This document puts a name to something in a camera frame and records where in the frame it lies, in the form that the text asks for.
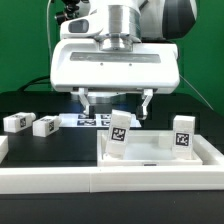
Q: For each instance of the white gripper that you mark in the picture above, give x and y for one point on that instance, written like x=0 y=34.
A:
x=85 y=60

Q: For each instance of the white square table top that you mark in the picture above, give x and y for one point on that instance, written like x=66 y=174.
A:
x=144 y=148

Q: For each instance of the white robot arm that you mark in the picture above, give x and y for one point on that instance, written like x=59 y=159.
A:
x=146 y=21

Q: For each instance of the white marker base plate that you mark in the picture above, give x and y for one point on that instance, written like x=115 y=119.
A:
x=100 y=120

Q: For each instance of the white front fence rail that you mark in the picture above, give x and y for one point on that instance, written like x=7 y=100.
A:
x=110 y=179

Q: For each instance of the white fence rail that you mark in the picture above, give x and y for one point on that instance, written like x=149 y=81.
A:
x=3 y=147
x=207 y=152
x=110 y=179

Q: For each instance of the white right fence rail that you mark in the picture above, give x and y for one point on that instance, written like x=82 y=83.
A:
x=207 y=152

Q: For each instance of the white left fence rail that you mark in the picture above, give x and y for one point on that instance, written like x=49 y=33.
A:
x=3 y=147

